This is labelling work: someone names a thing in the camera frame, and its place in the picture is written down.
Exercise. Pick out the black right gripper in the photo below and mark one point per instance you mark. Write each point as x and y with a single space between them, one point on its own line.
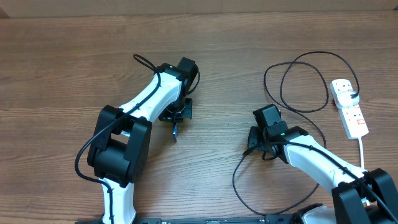
255 134

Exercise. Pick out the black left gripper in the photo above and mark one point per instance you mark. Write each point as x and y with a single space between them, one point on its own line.
187 112

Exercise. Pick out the blue Galaxy smartphone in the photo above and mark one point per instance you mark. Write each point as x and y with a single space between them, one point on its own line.
175 131

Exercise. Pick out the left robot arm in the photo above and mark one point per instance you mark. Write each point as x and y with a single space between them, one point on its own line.
118 150

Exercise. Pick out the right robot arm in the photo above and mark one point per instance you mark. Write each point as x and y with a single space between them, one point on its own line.
359 196

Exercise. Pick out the white charger plug adapter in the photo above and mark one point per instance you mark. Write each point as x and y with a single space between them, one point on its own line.
346 98

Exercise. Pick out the white power strip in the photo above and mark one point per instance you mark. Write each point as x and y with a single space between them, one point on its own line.
351 117

